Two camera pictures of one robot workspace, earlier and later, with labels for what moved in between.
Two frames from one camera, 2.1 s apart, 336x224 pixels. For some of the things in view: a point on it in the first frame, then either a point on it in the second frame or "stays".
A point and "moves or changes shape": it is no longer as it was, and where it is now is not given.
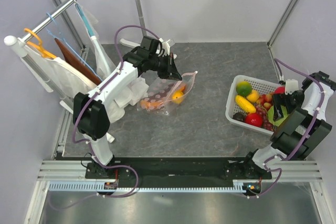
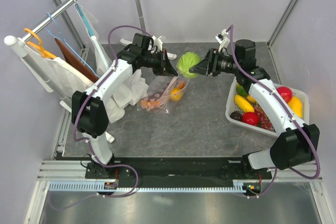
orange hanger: [44, 53] stays
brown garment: [73, 59] stays
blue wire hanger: [61, 38] stays
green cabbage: [271, 115] moves or changes shape
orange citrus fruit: [177, 97] moves or changes shape
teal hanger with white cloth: [104, 67] stays
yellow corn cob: [244, 104] stays
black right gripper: [281, 99] -> [208, 65]
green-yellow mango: [243, 88] stays
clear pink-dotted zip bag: [164, 95] moves or changes shape
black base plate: [178, 171] stays
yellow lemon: [254, 96] stays
